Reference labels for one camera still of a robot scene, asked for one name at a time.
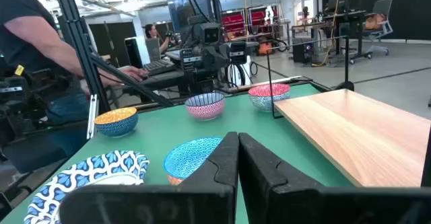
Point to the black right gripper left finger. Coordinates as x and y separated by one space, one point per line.
215 187

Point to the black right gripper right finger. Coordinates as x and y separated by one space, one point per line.
266 190

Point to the turquoise bowl with orange outside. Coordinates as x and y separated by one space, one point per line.
188 156

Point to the large blue white petal bowl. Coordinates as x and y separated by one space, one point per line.
81 173

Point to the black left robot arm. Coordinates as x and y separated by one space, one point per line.
197 79

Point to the rack of red bins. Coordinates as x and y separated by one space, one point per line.
232 22

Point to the orange vacuum cleaner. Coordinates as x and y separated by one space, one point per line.
265 48

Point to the pink bowl with striped inside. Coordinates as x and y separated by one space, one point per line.
205 111

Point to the grey laptop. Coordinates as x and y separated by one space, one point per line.
158 66

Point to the large blue screen monitor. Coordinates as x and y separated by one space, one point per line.
178 5

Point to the red bowl with blue outside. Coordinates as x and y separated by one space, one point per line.
266 101

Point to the seated person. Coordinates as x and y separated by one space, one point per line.
150 31

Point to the black computer case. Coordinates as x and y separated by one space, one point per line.
133 52

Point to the black computer tower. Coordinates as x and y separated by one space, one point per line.
301 50

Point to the yellow bowl with blue outside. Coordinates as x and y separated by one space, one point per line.
116 124

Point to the black standing desk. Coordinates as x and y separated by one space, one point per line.
343 15

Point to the grey office chair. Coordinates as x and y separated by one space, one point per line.
382 12

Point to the standing person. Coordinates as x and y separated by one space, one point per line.
30 42

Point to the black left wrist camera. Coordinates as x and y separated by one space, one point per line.
211 34

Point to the black aluminium table frame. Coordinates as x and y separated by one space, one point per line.
75 39

